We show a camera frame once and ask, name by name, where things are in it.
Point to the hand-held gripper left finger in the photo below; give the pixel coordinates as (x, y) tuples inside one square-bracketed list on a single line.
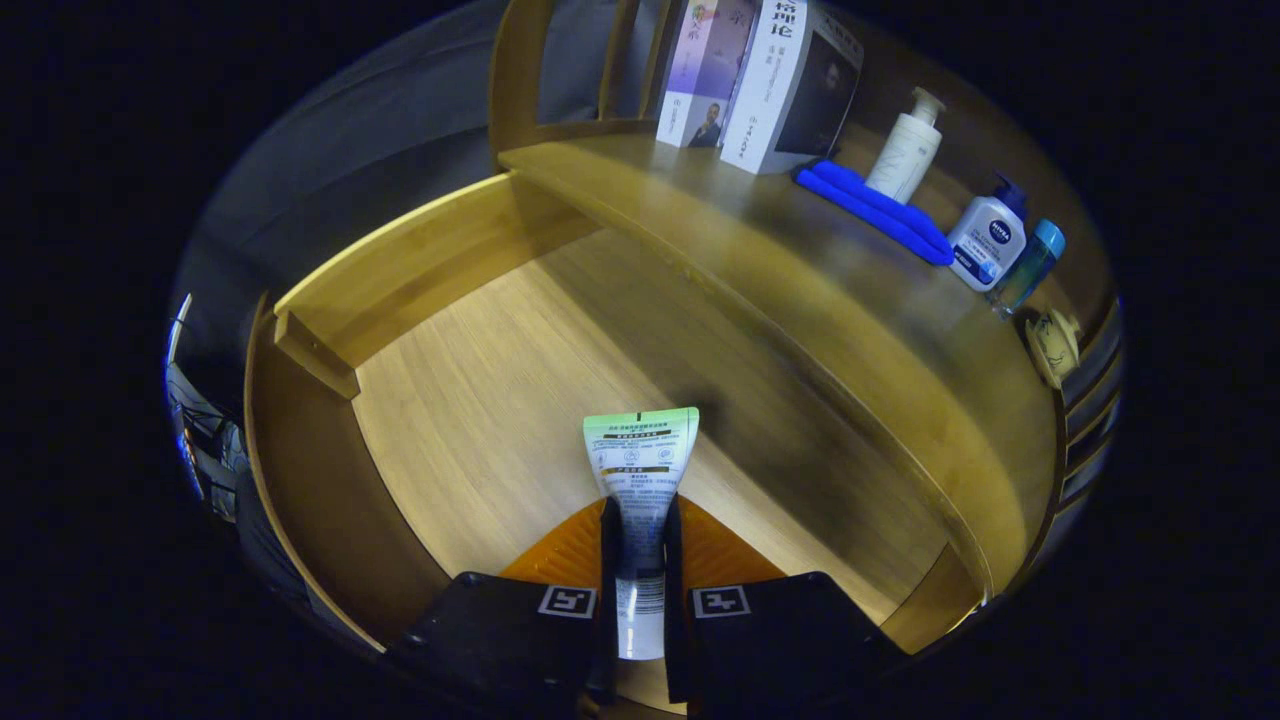
[(609, 600)]

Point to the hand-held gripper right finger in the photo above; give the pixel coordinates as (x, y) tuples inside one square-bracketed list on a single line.
[(673, 600)]

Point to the green and white tube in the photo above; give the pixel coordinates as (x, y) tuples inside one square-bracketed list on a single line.
[(640, 470)]

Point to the brown wooden drawer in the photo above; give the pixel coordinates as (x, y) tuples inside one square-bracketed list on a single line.
[(480, 400)]

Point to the brown wooden countertop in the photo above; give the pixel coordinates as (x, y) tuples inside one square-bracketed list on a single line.
[(800, 260)]

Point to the brown wooden cabinet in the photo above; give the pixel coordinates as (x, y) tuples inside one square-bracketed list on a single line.
[(520, 70)]

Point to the blue folded cloth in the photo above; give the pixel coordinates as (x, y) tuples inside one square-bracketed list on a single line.
[(870, 205)]

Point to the yellow lidded teacup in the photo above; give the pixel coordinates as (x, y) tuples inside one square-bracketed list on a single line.
[(1055, 345)]

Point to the white bottle with blue cap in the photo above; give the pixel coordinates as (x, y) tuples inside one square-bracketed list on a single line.
[(985, 240)]

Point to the teal slim bottle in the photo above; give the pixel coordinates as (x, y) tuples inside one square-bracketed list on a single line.
[(1030, 265)]

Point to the white pump bottle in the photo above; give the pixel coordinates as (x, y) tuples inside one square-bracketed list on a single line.
[(903, 155)]

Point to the white book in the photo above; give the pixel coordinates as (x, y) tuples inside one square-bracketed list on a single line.
[(770, 100)]

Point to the purple book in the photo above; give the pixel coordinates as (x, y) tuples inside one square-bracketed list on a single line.
[(700, 80)]

